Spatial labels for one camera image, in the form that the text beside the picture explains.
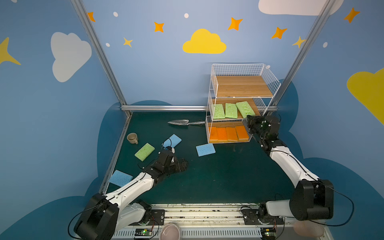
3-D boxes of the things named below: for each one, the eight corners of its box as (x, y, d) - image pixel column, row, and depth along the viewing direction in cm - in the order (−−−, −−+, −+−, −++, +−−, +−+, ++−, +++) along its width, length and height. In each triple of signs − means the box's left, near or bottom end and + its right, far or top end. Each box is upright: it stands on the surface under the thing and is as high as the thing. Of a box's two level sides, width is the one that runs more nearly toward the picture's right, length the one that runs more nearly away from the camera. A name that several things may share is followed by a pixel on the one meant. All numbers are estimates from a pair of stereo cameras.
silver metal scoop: (168, 125, 117) (168, 122, 115) (169, 122, 119) (168, 119, 117) (205, 125, 117) (205, 122, 115) (204, 122, 119) (205, 119, 117)
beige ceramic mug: (127, 144, 103) (125, 141, 100) (130, 135, 108) (128, 132, 105) (137, 144, 103) (136, 141, 100) (140, 135, 108) (139, 132, 105)
